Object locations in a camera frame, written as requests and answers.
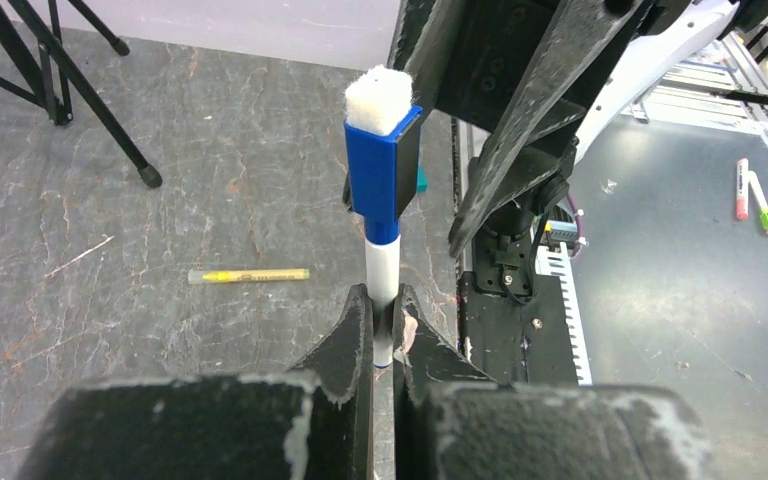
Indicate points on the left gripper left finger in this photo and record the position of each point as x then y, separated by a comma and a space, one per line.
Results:
311, 421

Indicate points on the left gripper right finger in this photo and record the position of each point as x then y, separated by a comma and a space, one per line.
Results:
452, 421

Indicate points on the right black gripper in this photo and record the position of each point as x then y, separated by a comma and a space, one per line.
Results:
502, 66

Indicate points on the yellow highlighter pen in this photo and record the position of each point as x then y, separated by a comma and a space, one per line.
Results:
197, 277

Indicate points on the white pen with blue tip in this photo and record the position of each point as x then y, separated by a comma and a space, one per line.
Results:
382, 266

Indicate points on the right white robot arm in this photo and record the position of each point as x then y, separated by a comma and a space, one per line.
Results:
657, 36

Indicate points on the pink marker pen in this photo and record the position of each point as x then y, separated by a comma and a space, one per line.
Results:
742, 189

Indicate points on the green tipped marker pen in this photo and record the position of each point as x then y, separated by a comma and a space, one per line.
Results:
760, 199

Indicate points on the teal block right side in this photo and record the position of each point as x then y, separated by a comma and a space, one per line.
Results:
421, 181

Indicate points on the black music stand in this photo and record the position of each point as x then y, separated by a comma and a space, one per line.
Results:
52, 74

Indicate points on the white cable duct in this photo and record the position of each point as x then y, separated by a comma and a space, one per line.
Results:
558, 264

